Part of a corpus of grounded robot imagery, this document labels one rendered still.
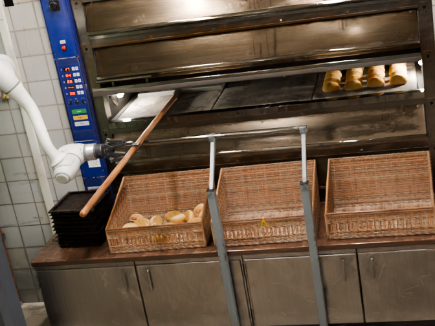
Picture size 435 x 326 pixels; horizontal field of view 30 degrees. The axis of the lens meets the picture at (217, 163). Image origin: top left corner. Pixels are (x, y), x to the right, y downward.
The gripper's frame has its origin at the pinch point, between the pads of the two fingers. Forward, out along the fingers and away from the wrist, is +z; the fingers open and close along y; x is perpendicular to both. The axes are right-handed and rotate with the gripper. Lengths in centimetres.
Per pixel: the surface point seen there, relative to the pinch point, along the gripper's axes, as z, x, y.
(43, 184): -81, -52, 37
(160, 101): -9, -88, 2
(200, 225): 27, -4, 48
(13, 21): -75, -54, -64
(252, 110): 54, -53, 3
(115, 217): -27, -21, 48
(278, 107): 69, -53, 2
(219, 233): 39, 7, 49
